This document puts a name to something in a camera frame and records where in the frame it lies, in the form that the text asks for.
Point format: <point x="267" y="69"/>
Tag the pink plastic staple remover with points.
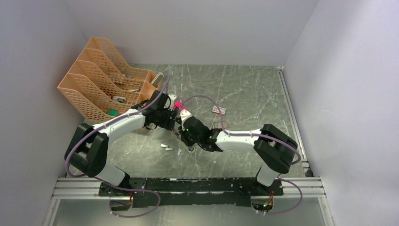
<point x="178" y="105"/>

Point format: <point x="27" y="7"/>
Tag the brown cardboard staple tray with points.
<point x="219" y="124"/>

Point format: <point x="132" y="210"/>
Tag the red white staple box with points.
<point x="218" y="110"/>

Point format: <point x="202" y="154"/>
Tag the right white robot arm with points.
<point x="275" y="148"/>

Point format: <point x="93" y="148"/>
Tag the beige black stapler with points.
<point x="179" y="138"/>

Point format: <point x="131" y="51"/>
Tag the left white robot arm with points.
<point x="88" y="149"/>

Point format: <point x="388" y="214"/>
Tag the orange mesh file organizer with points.
<point x="99" y="73"/>

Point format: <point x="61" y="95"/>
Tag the silver tape dispenser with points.
<point x="119" y="99"/>

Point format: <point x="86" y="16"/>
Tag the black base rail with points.
<point x="191" y="191"/>

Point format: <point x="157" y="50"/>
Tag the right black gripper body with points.
<point x="189" y="140"/>

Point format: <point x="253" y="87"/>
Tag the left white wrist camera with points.
<point x="171" y="100"/>

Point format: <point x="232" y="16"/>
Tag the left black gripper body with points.
<point x="163" y="119"/>

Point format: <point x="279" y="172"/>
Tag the green round object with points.
<point x="112" y="112"/>

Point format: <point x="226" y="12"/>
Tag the grey white device in organizer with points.
<point x="157" y="79"/>

